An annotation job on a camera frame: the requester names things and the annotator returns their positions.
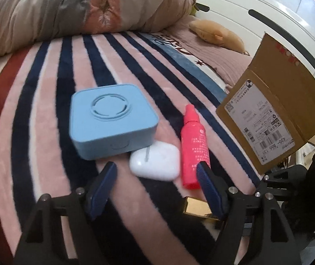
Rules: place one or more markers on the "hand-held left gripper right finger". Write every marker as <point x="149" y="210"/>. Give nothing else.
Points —
<point x="209" y="190"/>

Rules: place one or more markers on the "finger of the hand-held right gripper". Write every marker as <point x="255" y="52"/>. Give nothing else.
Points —
<point x="284" y="173"/>

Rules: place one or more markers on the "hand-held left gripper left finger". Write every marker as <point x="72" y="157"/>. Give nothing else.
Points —
<point x="101" y="189"/>

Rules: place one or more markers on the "brown cardboard box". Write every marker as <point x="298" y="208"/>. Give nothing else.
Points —
<point x="273" y="107"/>

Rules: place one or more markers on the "gold lipstick tube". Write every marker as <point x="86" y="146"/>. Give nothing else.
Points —
<point x="198" y="207"/>

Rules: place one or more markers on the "pink spray bottle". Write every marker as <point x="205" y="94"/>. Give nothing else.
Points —
<point x="193" y="146"/>

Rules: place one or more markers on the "white earbuds case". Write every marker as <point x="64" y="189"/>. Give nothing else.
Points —
<point x="157" y="160"/>

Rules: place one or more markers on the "light blue square box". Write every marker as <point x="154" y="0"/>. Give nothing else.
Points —
<point x="113" y="118"/>

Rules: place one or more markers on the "striped plush blanket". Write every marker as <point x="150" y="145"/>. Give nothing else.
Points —
<point x="49" y="116"/>

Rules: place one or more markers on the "pink quilted bedsheet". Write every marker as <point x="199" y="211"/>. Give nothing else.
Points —
<point x="201" y="52"/>

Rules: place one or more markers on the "tan plush toy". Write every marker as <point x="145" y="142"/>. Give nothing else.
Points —
<point x="218" y="34"/>

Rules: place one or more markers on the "white headboard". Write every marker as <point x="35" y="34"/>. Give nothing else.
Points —
<point x="273" y="8"/>

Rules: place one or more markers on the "green plush toy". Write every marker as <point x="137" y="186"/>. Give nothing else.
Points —
<point x="193" y="10"/>

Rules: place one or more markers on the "grey and pink quilt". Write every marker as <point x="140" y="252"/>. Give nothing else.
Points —
<point x="63" y="8"/>

